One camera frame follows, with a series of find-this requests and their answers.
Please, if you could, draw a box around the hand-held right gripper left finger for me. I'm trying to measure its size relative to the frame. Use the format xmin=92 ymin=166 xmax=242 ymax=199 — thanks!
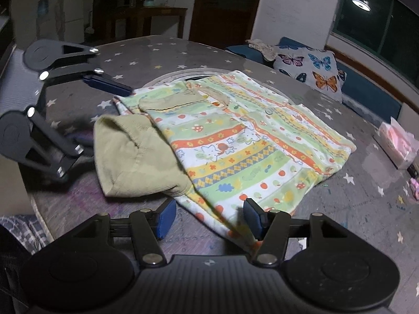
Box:
xmin=70 ymin=199 xmax=177 ymax=266

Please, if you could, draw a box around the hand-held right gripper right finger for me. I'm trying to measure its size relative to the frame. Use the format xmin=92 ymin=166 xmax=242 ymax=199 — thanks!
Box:
xmin=243 ymin=198 xmax=349 ymax=267

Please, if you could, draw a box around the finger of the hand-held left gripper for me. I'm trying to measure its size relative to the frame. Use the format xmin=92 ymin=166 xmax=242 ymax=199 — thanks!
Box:
xmin=38 ymin=42 xmax=133 ymax=94
xmin=24 ymin=106 xmax=95 ymax=180

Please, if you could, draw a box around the patterned green child's shirt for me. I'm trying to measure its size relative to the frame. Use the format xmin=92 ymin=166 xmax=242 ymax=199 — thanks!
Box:
xmin=93 ymin=70 xmax=357 ymax=252

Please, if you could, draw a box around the white refrigerator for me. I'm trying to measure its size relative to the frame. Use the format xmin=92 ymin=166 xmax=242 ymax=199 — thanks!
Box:
xmin=59 ymin=0 xmax=86 ymax=44

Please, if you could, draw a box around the dark wooden side table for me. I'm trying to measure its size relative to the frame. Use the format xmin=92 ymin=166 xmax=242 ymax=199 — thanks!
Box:
xmin=108 ymin=7 xmax=188 ymax=40

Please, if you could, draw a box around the plaid cloth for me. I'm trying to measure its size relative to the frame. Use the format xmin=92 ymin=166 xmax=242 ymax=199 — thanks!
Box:
xmin=0 ymin=214 xmax=49 ymax=256

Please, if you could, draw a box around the grey star-print tablecloth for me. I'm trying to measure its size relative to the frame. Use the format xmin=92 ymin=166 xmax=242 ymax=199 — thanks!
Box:
xmin=20 ymin=34 xmax=419 ymax=314

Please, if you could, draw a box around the brown wooden door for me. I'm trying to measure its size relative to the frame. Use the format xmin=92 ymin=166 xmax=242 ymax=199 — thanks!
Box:
xmin=189 ymin=0 xmax=265 ymax=51

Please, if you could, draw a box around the beige crumpled cloth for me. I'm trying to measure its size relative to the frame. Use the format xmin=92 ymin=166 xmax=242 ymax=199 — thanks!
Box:
xmin=245 ymin=38 xmax=279 ymax=62

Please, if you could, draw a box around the butterfly print pillow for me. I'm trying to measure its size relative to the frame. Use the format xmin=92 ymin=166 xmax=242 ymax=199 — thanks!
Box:
xmin=273 ymin=44 xmax=347 ymax=102

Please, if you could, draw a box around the pink tissue pack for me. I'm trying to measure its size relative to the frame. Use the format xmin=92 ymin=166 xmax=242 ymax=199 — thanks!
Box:
xmin=373 ymin=117 xmax=419 ymax=171

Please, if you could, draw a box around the blue sofa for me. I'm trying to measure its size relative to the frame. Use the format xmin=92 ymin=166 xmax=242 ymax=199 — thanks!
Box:
xmin=226 ymin=36 xmax=403 ymax=121

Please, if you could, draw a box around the dark window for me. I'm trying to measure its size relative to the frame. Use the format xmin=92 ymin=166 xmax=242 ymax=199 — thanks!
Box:
xmin=329 ymin=0 xmax=419 ymax=79

